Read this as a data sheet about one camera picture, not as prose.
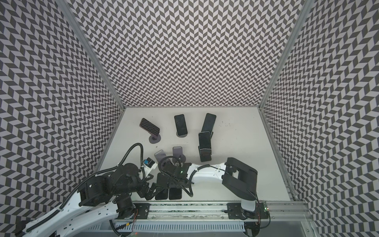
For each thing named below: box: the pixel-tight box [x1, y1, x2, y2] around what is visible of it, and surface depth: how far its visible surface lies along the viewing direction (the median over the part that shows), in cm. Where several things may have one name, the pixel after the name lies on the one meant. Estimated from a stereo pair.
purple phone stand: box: [168, 187, 183, 200], surface depth 79 cm
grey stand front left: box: [153, 149, 167, 164], surface depth 85 cm
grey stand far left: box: [148, 134, 162, 144], surface depth 99 cm
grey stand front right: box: [172, 146, 187, 164], surface depth 86 cm
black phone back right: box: [201, 112, 217, 137], surface depth 95 cm
